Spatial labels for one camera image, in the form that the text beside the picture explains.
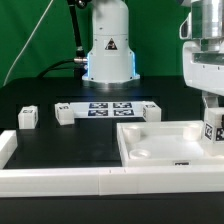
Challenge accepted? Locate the white tag sheet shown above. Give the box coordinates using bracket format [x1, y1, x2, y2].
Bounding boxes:
[70, 101, 152, 118]

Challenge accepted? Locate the black cable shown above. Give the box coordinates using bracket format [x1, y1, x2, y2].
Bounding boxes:
[36, 0, 88, 80]

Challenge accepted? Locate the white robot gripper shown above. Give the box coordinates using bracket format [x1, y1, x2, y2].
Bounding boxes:
[181, 39, 224, 122]

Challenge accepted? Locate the white U-shaped fence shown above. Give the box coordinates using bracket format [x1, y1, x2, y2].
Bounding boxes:
[0, 130, 224, 197]

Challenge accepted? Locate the white square table top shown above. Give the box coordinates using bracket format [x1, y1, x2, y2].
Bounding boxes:
[117, 121, 224, 167]

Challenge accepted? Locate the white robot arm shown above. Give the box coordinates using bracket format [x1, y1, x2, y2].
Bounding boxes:
[82, 0, 224, 112]

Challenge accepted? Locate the white cable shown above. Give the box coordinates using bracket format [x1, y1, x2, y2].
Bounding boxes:
[2, 0, 54, 87]

